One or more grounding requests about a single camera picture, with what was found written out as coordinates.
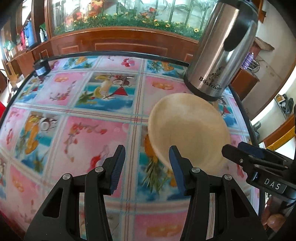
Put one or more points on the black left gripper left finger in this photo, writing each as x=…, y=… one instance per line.
x=58, y=216

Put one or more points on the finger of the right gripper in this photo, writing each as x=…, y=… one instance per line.
x=260, y=153
x=247, y=161

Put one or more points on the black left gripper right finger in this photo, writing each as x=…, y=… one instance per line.
x=235, y=218

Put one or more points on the cream plastic bowl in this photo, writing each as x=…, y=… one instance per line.
x=194, y=126

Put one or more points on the person's right hand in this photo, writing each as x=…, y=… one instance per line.
x=269, y=220

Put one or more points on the purple spray cans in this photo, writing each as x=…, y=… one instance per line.
x=248, y=60

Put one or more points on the stainless steel thermos jug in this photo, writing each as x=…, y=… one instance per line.
x=224, y=45

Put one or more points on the wooden cabinet with mural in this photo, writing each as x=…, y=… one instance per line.
x=165, y=29

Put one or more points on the small black jar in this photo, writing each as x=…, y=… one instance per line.
x=42, y=67

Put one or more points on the pink bottle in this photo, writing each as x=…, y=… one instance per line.
x=23, y=40

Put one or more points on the blue water bottle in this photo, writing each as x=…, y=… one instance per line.
x=28, y=31

